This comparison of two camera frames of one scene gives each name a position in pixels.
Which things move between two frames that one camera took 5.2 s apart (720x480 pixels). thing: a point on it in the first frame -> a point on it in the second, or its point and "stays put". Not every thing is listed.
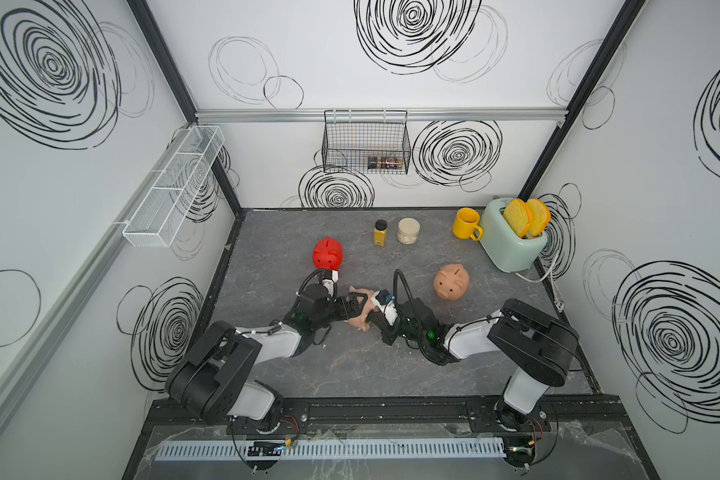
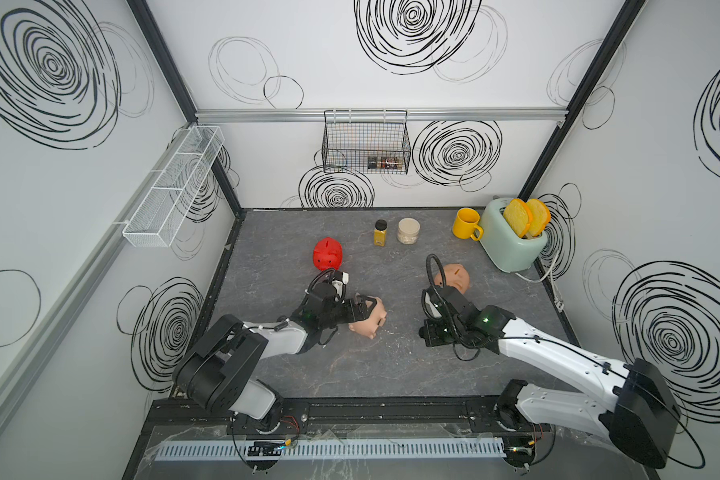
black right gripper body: (399, 330) -> (437, 332)
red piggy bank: (327, 254) stays put
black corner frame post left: (175, 83) stays put
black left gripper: (354, 312) stays put
